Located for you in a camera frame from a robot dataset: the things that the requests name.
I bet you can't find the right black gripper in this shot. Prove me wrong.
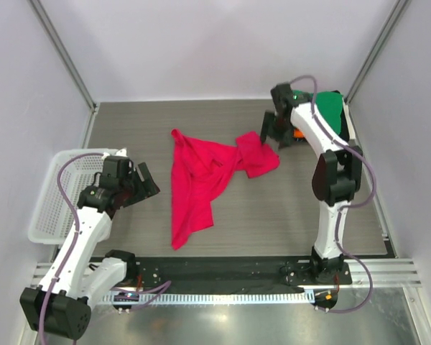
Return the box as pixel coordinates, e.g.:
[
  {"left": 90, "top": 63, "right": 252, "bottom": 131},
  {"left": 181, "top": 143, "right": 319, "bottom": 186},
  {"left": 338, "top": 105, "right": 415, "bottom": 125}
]
[{"left": 259, "top": 110, "right": 295, "bottom": 150}]

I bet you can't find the pink t shirt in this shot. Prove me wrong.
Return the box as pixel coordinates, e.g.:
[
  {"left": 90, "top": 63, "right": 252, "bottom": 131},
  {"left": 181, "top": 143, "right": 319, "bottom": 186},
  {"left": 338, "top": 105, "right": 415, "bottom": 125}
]
[{"left": 171, "top": 129, "right": 280, "bottom": 250}]

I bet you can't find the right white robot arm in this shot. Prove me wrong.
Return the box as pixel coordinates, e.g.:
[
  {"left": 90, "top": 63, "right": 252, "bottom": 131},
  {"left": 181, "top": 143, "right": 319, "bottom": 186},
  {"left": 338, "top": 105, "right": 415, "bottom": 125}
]
[{"left": 260, "top": 103, "right": 362, "bottom": 285}]

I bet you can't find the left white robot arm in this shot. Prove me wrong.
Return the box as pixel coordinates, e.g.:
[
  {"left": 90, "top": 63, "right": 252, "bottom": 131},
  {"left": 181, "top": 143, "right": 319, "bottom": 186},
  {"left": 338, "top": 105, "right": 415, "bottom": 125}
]
[{"left": 19, "top": 156, "right": 159, "bottom": 344}]

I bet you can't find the orange folded t shirt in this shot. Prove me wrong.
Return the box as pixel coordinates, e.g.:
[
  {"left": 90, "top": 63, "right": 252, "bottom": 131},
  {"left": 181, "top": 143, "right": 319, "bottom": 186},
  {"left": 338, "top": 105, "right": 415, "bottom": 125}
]
[{"left": 293, "top": 128, "right": 305, "bottom": 139}]

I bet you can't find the green folded t shirt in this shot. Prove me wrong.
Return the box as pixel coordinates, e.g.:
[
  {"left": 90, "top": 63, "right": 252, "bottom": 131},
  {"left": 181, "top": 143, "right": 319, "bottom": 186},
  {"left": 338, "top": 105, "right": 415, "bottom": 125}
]
[{"left": 294, "top": 90, "right": 344, "bottom": 134}]

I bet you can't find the black folded t shirt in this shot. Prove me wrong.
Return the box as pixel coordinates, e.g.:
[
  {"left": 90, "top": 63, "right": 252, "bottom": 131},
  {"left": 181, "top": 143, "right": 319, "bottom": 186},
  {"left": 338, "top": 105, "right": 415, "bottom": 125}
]
[{"left": 339, "top": 95, "right": 350, "bottom": 142}]

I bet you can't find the white folded t shirt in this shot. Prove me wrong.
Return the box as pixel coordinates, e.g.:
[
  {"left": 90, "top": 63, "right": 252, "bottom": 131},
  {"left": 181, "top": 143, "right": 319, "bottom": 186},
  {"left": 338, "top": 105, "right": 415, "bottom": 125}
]
[{"left": 343, "top": 103, "right": 356, "bottom": 141}]

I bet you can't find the white plastic basket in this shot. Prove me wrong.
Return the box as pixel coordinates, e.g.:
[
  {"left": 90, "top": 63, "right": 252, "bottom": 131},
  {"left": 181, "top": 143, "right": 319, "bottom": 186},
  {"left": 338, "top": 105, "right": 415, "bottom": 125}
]
[{"left": 28, "top": 148, "right": 127, "bottom": 246}]

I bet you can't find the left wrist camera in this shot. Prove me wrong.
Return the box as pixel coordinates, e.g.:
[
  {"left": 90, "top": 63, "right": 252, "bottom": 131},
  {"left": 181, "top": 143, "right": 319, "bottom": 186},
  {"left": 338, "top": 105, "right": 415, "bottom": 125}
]
[{"left": 101, "top": 148, "right": 134, "bottom": 179}]

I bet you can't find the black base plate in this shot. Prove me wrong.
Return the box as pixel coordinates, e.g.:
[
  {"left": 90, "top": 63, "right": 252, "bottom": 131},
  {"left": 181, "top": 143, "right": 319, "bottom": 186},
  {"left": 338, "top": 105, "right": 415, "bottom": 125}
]
[{"left": 136, "top": 256, "right": 353, "bottom": 287}]

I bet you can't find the right aluminium corner post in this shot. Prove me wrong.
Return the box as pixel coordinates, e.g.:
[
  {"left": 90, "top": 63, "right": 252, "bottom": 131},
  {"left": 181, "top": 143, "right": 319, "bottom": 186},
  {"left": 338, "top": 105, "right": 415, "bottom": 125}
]
[{"left": 346, "top": 0, "right": 412, "bottom": 104}]

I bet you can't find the aluminium corner post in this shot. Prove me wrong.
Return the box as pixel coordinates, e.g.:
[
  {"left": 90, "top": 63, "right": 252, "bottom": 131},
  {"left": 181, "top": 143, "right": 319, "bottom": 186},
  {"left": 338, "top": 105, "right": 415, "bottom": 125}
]
[
  {"left": 28, "top": 0, "right": 96, "bottom": 113},
  {"left": 346, "top": 0, "right": 412, "bottom": 104}
]

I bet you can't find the white slotted cable duct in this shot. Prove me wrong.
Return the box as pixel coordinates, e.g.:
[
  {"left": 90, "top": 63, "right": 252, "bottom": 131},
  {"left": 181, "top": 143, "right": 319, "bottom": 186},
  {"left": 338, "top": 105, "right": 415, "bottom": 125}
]
[{"left": 98, "top": 290, "right": 315, "bottom": 306}]

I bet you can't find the aluminium rail frame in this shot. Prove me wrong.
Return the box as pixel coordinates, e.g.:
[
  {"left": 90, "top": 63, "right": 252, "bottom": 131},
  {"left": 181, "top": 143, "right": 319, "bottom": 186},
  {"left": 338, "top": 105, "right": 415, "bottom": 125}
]
[{"left": 29, "top": 260, "right": 423, "bottom": 290}]

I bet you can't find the left aluminium corner post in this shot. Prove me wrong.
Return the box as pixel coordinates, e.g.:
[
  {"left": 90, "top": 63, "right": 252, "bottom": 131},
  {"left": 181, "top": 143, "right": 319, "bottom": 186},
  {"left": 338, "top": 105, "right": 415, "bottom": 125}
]
[{"left": 28, "top": 0, "right": 96, "bottom": 113}]

